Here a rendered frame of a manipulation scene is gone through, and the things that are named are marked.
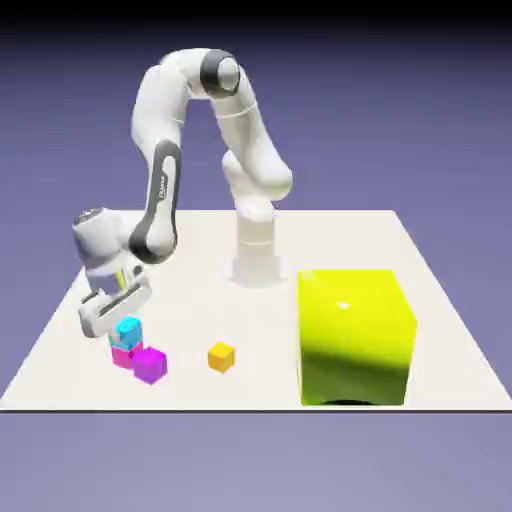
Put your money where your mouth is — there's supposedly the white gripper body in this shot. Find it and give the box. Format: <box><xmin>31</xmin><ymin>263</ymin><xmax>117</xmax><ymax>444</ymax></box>
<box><xmin>78</xmin><ymin>275</ymin><xmax>154</xmax><ymax>339</ymax></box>

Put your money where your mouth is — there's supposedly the small cyan cube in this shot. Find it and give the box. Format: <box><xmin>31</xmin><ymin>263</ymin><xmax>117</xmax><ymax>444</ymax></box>
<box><xmin>115</xmin><ymin>316</ymin><xmax>143</xmax><ymax>350</ymax></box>

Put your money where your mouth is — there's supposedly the small pink cube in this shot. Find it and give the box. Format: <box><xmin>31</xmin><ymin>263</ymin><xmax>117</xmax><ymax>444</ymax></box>
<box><xmin>111</xmin><ymin>340</ymin><xmax>144</xmax><ymax>371</ymax></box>

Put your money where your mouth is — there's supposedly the small purple cube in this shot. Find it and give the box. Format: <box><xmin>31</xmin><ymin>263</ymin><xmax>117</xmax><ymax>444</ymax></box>
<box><xmin>132</xmin><ymin>346</ymin><xmax>168</xmax><ymax>386</ymax></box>

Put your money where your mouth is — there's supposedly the small orange cube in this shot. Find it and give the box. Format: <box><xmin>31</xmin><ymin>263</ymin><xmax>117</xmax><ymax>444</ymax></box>
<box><xmin>207</xmin><ymin>341</ymin><xmax>236</xmax><ymax>375</ymax></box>

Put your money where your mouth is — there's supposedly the large yellow box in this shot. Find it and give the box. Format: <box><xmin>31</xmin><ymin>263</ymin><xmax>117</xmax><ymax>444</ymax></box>
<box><xmin>297</xmin><ymin>268</ymin><xmax>419</xmax><ymax>407</ymax></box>

